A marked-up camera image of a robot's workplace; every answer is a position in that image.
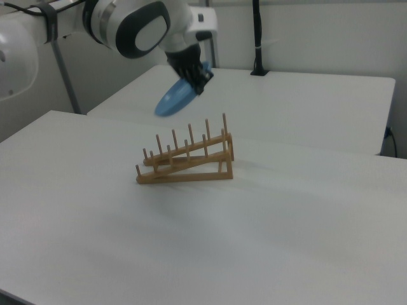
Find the black camera stand with clamp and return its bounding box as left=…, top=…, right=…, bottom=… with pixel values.
left=249, top=0, right=272, bottom=77

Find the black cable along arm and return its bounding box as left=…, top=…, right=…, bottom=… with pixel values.
left=0, top=0, right=87, bottom=17

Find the wooden plate rack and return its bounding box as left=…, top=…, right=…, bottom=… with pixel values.
left=134, top=112, right=235, bottom=186

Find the grey metal frame post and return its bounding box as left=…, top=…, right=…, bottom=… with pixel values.
left=50, top=40, right=81, bottom=114

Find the blue plate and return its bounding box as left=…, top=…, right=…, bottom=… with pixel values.
left=154, top=60, right=213, bottom=119

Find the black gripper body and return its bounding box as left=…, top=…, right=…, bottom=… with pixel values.
left=165, top=43, right=207, bottom=85

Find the black strap around arm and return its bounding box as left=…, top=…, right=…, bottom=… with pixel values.
left=41, top=4, right=59, bottom=44

